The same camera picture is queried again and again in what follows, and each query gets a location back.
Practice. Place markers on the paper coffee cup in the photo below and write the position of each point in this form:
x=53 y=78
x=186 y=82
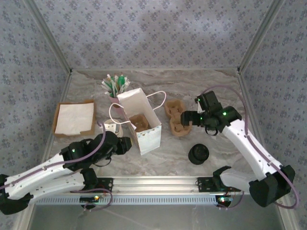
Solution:
x=208 y=132

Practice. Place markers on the cardboard cup carrier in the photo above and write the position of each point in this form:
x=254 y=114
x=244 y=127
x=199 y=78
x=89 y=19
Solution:
x=138 y=122

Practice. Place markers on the white paper gift bag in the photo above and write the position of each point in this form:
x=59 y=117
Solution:
x=148 y=141

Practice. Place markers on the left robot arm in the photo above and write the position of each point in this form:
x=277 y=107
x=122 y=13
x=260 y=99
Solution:
x=36 y=177

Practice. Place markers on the stack of paper cups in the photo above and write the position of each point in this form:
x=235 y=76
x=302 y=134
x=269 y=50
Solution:
x=111 y=125

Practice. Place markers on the brown cardboard napkin tray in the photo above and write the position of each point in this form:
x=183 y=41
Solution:
x=94 y=115

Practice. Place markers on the stack of black cup lids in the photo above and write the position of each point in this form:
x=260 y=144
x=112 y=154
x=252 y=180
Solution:
x=198 y=153

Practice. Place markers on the stack of white napkins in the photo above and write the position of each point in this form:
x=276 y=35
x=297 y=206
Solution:
x=74 y=117

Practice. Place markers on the controller board with LED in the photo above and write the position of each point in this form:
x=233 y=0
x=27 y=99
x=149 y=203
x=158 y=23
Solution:
x=92 y=198
x=224 y=199

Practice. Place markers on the steel sheet shelf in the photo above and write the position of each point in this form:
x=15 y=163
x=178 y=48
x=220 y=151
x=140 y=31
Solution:
x=156 y=218

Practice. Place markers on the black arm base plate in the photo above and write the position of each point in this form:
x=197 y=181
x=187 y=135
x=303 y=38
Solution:
x=204 y=184
x=108 y=184

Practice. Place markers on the aluminium table side rail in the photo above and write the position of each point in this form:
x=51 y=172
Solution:
x=250 y=100
x=63 y=95

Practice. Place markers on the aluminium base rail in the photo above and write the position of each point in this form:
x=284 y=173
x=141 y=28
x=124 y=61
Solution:
x=156 y=182

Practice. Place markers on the aluminium frame post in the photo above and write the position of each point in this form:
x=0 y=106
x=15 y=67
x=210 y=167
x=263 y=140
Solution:
x=53 y=40
x=256 y=40

